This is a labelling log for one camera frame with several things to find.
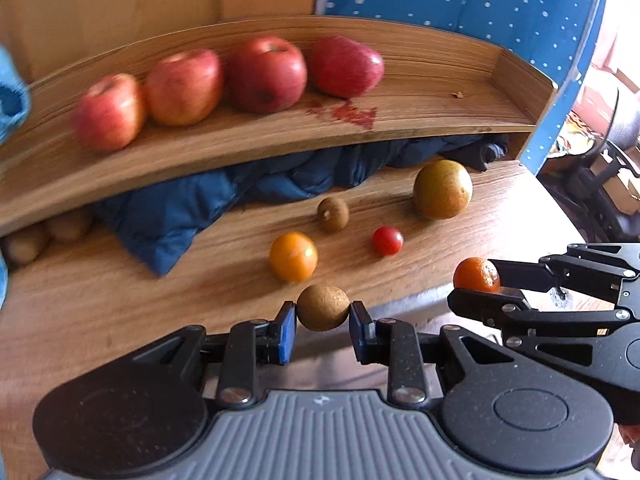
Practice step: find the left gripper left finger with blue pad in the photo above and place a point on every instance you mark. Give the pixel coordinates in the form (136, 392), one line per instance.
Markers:
(249, 345)

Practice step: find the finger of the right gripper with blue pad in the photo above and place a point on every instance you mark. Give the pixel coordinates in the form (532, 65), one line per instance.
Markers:
(493, 309)
(535, 276)

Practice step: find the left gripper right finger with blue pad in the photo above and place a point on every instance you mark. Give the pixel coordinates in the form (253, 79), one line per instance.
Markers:
(394, 344)

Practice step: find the small orange tangerine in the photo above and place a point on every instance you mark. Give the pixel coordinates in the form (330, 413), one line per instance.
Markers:
(478, 274)

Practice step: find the metal baking tray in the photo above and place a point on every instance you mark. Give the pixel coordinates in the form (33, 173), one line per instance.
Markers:
(326, 360)

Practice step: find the orange-yellow round fruit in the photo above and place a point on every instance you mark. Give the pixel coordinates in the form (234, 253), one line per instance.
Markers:
(293, 257)

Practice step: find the red cherry tomato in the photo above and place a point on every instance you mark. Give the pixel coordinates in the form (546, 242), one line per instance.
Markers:
(387, 241)

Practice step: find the small brown longan back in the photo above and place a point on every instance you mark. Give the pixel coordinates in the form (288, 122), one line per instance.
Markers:
(333, 214)

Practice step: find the dark blue padded jacket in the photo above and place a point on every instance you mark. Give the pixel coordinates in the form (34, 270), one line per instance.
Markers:
(157, 223)

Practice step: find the wooden desk shelf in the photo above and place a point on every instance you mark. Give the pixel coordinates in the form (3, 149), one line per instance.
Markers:
(436, 83)

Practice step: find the blue dotted fabric panel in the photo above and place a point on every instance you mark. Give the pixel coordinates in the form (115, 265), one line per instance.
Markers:
(556, 36)

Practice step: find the brown kiwi under shelf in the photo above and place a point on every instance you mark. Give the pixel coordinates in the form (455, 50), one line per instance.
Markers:
(24, 246)

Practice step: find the red apple rightmost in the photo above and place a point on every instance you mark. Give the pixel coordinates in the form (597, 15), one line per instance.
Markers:
(345, 68)

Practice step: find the light red apple leftmost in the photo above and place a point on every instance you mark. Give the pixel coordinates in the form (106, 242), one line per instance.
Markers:
(110, 114)

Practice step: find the light blue striped garment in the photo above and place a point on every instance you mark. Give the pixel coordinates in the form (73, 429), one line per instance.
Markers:
(15, 101)

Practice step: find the wooden board behind shelf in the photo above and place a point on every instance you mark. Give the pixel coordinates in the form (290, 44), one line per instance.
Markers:
(45, 35)

